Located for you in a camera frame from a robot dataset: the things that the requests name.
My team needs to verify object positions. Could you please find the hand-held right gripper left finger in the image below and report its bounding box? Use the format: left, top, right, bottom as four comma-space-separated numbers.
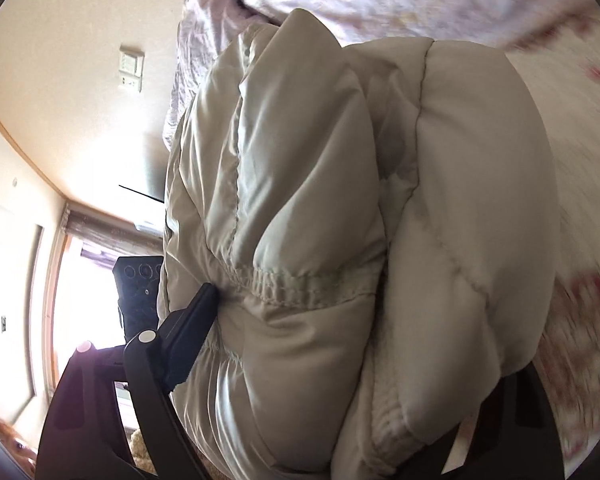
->
35, 282, 219, 480

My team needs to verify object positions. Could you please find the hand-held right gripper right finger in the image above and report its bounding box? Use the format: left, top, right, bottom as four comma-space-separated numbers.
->
430, 361, 567, 480

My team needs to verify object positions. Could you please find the white puffer jacket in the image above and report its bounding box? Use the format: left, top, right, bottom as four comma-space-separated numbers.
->
156, 7, 562, 480

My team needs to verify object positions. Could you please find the black flat screen television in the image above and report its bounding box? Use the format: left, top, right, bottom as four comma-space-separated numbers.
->
118, 157, 169, 204

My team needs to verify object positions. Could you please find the floral bed sheet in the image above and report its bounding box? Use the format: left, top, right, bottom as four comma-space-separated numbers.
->
500, 10, 600, 461

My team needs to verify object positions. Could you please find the pale pink crinkled pillow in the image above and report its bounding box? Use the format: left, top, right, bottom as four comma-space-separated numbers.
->
162, 0, 282, 152

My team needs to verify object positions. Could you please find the white wall light switch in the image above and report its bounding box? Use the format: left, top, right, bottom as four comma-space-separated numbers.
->
119, 46, 145, 76

